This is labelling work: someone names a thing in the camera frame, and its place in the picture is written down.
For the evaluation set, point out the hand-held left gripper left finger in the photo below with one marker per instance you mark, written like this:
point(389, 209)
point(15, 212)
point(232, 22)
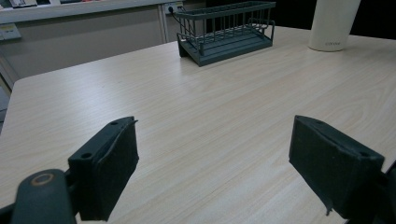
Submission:
point(106, 174)

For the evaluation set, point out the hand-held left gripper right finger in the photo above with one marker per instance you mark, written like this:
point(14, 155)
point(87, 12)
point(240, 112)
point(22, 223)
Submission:
point(333, 168)

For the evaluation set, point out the white cylindrical cup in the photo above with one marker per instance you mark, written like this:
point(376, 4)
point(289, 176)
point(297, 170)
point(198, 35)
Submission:
point(332, 24)

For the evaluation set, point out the grey shelf ledge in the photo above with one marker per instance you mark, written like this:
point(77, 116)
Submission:
point(77, 11)

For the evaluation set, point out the grey wall label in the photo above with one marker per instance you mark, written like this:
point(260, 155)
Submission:
point(9, 31)

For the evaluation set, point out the white wall socket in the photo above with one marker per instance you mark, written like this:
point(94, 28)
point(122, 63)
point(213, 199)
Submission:
point(172, 7)

